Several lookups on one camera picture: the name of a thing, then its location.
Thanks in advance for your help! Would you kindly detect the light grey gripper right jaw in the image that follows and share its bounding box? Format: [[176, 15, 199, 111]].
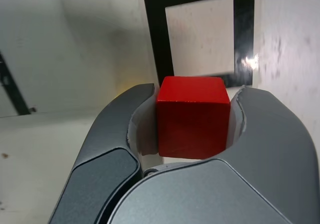
[[99, 85, 320, 224]]

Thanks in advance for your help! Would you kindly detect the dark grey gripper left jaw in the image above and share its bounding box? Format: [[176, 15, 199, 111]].
[[48, 83, 160, 224]]

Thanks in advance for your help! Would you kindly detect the red cube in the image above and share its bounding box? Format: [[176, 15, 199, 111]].
[[156, 76, 231, 159]]

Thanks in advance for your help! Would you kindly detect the black tape square outline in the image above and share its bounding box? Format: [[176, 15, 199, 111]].
[[142, 0, 256, 88]]

